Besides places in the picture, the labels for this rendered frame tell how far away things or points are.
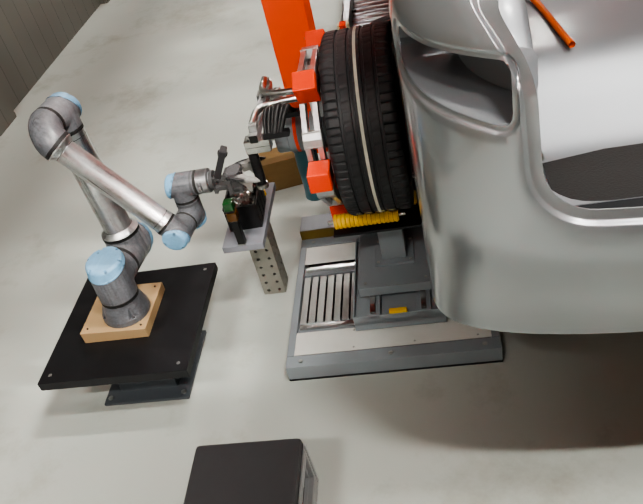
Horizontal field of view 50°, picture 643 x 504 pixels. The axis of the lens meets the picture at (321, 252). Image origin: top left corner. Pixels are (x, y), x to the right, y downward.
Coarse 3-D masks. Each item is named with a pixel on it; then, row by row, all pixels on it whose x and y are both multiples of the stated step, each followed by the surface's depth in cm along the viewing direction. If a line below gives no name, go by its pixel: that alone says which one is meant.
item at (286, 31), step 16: (272, 0) 263; (288, 0) 262; (304, 0) 265; (272, 16) 267; (288, 16) 266; (304, 16) 266; (272, 32) 271; (288, 32) 270; (288, 48) 275; (288, 64) 279; (288, 80) 283
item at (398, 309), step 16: (368, 304) 277; (384, 304) 278; (400, 304) 276; (416, 304) 274; (432, 304) 272; (368, 320) 273; (384, 320) 273; (400, 320) 272; (416, 320) 272; (432, 320) 271
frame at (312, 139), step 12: (312, 48) 242; (300, 60) 237; (312, 60) 235; (300, 108) 227; (312, 108) 226; (312, 132) 226; (312, 144) 226; (324, 144) 229; (312, 156) 230; (324, 156) 229; (324, 192) 238; (336, 192) 242; (336, 204) 258
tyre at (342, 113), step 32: (384, 32) 226; (320, 64) 224; (352, 64) 220; (384, 64) 218; (352, 96) 219; (384, 96) 216; (352, 128) 219; (384, 128) 218; (352, 160) 223; (384, 160) 222; (352, 192) 232; (384, 192) 232
